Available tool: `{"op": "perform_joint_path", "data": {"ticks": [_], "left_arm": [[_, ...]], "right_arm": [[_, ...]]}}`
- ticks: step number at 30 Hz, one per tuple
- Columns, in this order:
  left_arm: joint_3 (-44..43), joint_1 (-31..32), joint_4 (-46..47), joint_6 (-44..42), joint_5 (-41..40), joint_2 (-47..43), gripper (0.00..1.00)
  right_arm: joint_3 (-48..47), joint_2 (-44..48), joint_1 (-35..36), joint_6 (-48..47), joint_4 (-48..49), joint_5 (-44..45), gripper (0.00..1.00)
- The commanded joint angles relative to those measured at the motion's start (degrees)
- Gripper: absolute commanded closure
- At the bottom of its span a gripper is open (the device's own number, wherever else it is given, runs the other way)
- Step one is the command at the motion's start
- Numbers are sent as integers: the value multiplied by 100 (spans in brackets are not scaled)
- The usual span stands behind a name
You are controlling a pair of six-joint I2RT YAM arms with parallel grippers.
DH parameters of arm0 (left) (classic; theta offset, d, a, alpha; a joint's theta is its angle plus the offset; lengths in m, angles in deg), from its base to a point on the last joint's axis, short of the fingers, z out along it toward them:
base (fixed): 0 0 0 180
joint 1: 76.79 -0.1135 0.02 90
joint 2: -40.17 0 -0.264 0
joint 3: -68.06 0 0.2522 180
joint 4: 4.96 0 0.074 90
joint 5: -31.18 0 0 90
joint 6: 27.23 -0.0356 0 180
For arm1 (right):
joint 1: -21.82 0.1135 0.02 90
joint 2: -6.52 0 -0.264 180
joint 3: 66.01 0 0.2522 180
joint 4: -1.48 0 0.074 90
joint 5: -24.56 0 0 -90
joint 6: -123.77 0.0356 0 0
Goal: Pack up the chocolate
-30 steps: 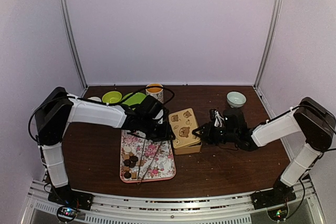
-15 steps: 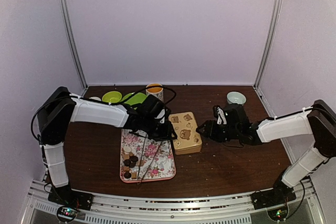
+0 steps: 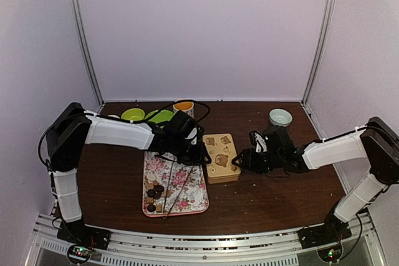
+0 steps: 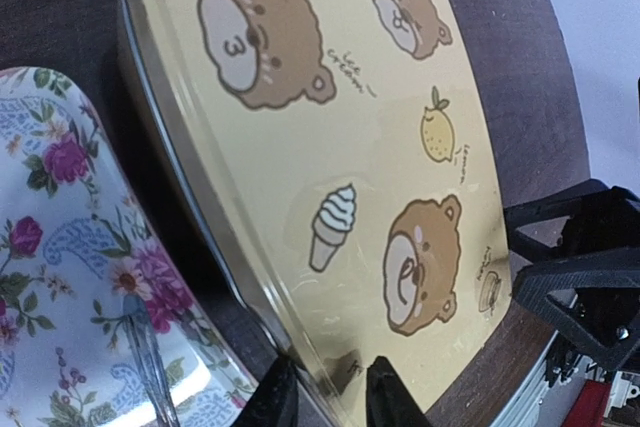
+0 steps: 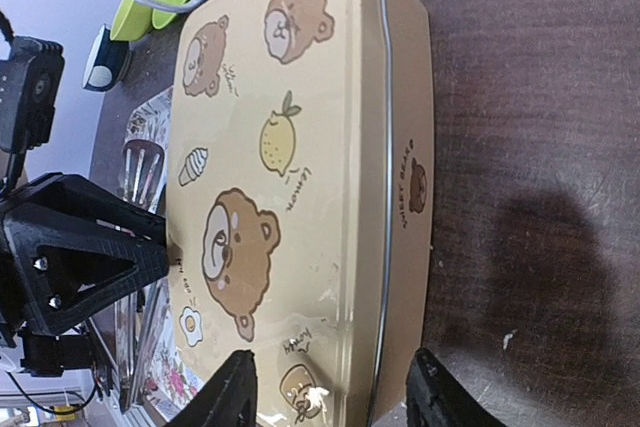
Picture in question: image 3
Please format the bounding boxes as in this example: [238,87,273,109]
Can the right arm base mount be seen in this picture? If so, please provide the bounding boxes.
[297,224,352,249]

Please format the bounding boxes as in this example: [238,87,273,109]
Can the green plastic plate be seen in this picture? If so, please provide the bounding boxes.
[145,110,174,125]

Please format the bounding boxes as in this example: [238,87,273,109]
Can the beige bear tin box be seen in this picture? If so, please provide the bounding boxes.
[206,166,241,184]

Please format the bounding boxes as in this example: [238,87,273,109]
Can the left aluminium frame post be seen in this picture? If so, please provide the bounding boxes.
[70,0,105,106]

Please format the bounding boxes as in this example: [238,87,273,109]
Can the pale blue ceramic bowl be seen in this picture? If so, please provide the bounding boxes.
[269,108,293,127]

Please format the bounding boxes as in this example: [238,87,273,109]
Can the right aluminium frame post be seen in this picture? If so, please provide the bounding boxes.
[301,0,336,106]

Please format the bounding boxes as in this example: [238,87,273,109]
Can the dark round chocolate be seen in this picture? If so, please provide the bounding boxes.
[154,185,165,193]
[147,204,156,212]

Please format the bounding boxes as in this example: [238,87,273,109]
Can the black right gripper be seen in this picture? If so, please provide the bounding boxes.
[232,148,284,174]

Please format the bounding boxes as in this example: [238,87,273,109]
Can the floral rectangular tray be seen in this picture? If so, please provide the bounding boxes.
[142,151,209,218]

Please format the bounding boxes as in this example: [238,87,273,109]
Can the white mug orange inside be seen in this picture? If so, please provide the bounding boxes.
[173,99,195,118]

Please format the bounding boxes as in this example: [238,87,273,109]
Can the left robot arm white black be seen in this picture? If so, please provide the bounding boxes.
[37,102,211,244]

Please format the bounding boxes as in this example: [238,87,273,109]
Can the aluminium frame post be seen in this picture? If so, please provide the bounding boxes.
[70,0,105,106]
[301,0,336,106]

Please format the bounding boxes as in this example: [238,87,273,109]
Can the dark round chocolate front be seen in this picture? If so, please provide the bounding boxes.
[147,204,156,212]

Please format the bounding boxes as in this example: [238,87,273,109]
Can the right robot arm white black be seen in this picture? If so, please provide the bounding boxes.
[232,117,398,248]

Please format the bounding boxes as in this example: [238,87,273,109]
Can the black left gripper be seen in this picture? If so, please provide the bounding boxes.
[170,135,212,166]

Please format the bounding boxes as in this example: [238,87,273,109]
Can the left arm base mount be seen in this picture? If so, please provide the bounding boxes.
[57,224,111,250]

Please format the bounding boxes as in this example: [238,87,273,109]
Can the metal tongs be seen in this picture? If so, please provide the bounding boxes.
[162,161,195,219]

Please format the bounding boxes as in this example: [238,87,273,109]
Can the beige bear tin lid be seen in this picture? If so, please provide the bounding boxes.
[203,133,237,170]

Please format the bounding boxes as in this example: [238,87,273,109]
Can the tan chocolate square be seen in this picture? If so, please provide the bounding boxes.
[156,204,163,213]

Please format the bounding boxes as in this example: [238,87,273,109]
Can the green plastic bowl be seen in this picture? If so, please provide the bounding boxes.
[121,108,145,121]

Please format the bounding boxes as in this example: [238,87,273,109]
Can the aluminium front rail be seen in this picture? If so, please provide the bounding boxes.
[22,212,388,265]

